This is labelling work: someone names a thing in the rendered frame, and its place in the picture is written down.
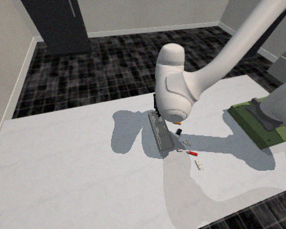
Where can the white domino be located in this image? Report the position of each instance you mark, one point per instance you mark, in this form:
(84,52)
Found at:
(199,164)
(186,142)

